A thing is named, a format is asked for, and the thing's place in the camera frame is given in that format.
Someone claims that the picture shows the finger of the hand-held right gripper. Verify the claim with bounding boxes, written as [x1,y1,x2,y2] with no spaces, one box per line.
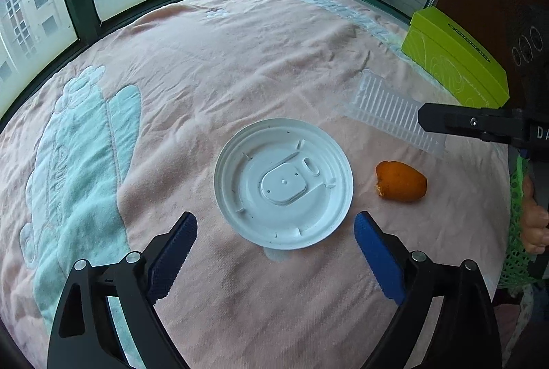
[417,103,529,147]

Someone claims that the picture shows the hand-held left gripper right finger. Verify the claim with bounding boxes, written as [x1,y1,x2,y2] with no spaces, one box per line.
[354,211,502,369]

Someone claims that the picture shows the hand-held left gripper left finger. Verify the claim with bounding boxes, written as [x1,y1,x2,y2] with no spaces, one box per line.
[47,211,199,369]

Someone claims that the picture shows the clear ribbed plastic tray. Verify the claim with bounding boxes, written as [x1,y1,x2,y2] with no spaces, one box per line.
[332,69,447,158]

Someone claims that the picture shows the white round plastic lid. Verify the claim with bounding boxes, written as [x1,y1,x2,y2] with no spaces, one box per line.
[213,118,355,250]

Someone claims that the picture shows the green mesh bag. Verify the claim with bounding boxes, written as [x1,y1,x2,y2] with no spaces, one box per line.
[498,157,537,292]

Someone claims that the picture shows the person's right hand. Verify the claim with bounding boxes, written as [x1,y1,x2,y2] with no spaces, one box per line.
[520,176,549,256]

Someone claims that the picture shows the green tissue box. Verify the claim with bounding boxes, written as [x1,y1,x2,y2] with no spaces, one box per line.
[402,7,510,109]

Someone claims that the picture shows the orange peel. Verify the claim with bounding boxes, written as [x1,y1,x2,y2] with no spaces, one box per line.
[376,161,428,203]

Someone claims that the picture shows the dark cloth with rings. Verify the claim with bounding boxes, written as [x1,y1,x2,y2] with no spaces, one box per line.
[505,4,549,112]

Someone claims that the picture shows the pink printed blanket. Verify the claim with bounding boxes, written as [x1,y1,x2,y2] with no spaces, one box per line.
[0,0,522,369]

